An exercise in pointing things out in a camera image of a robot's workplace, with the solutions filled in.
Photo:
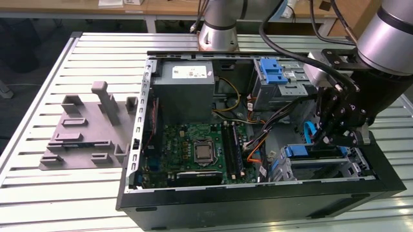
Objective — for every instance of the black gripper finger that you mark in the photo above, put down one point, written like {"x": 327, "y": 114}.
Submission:
{"x": 327, "y": 113}
{"x": 347, "y": 139}

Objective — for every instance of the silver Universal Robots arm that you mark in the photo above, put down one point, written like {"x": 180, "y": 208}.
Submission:
{"x": 386, "y": 36}

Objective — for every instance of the metal optical drive cage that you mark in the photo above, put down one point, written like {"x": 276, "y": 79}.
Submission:
{"x": 290, "y": 90}

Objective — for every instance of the blue plastic drive latch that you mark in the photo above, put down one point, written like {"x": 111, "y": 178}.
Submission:
{"x": 270, "y": 72}

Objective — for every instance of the black RAM slot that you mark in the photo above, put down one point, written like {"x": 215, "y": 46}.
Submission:
{"x": 228, "y": 149}
{"x": 239, "y": 154}

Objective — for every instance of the brown wooden cabinet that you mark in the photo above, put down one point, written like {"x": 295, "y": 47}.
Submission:
{"x": 361, "y": 12}

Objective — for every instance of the green motherboard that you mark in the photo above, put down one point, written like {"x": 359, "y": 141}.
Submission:
{"x": 206, "y": 130}

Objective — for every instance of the small dark box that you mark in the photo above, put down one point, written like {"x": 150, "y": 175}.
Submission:
{"x": 325, "y": 6}

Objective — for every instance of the silver CPU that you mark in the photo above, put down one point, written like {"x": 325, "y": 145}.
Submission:
{"x": 203, "y": 151}

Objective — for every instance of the metal CPU socket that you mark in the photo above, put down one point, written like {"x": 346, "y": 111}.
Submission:
{"x": 204, "y": 161}

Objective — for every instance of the grey power supply unit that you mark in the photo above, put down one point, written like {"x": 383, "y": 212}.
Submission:
{"x": 183, "y": 96}

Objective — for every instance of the black PC case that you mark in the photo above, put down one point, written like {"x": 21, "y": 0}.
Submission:
{"x": 226, "y": 207}

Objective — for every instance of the black graphics card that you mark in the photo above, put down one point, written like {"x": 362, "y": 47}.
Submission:
{"x": 196, "y": 177}

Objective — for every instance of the wooden desk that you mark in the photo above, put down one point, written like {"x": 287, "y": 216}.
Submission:
{"x": 155, "y": 6}

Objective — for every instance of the grey parts rack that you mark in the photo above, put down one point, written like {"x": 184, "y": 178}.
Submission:
{"x": 96, "y": 130}

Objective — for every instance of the small white box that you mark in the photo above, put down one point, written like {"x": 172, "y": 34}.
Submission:
{"x": 133, "y": 2}

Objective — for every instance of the white paper sheet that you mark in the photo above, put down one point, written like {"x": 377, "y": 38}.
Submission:
{"x": 109, "y": 3}

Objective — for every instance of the grey desk foot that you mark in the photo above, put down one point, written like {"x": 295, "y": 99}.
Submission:
{"x": 5, "y": 93}

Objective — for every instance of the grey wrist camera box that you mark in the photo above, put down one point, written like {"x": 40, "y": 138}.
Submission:
{"x": 317, "y": 72}

